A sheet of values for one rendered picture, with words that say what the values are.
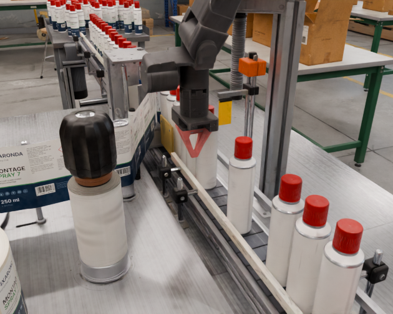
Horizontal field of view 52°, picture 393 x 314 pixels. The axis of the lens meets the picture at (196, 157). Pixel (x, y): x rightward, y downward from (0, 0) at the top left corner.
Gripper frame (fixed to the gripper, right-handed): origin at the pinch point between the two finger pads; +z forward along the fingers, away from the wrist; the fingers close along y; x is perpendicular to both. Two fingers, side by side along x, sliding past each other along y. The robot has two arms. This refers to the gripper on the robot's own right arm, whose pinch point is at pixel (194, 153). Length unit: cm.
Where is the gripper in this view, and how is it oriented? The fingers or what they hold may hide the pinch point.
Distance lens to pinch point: 83.8
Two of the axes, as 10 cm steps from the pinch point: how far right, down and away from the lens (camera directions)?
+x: 9.3, -1.7, 3.3
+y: 3.7, 4.2, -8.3
